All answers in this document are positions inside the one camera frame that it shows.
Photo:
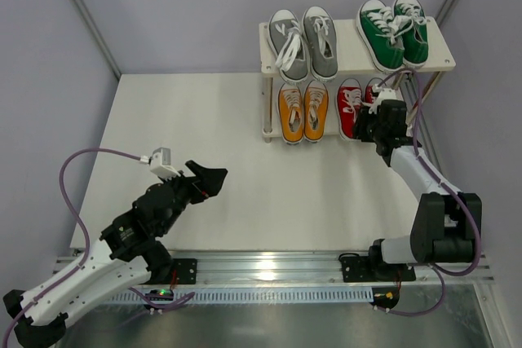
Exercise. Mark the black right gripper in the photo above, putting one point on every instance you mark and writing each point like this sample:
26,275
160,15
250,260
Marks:
368,127

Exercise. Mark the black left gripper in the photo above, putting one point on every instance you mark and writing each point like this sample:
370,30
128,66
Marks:
189,186

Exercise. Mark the red sneaker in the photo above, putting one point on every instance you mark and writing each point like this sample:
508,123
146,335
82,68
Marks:
373,90
348,104

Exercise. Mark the orange sneaker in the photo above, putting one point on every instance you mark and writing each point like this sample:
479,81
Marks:
290,110
316,103

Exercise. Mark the green sneaker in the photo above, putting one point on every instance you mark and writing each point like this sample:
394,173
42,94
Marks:
413,28
381,33

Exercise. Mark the grey sneaker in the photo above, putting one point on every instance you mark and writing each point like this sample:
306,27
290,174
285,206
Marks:
320,34
286,41

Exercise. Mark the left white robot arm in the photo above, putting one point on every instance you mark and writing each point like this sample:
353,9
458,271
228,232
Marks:
127,253

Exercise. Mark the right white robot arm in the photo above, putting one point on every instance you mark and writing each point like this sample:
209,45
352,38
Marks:
445,233

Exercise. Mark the white two-tier shoe shelf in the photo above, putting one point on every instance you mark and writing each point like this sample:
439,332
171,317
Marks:
353,60

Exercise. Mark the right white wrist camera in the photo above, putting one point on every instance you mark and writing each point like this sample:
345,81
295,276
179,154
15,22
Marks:
386,94

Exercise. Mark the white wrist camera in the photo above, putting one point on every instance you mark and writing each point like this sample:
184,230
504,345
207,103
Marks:
159,164
386,94

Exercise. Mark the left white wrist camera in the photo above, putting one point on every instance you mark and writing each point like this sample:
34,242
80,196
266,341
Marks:
159,164

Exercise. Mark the aluminium mounting rail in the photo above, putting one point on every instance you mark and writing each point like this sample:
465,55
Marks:
249,267

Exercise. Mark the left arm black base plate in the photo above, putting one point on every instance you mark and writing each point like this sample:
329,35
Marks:
183,271

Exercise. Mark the white slotted cable duct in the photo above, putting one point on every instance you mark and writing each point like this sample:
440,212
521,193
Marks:
262,295

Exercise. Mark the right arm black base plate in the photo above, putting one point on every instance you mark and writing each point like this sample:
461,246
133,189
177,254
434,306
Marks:
363,269

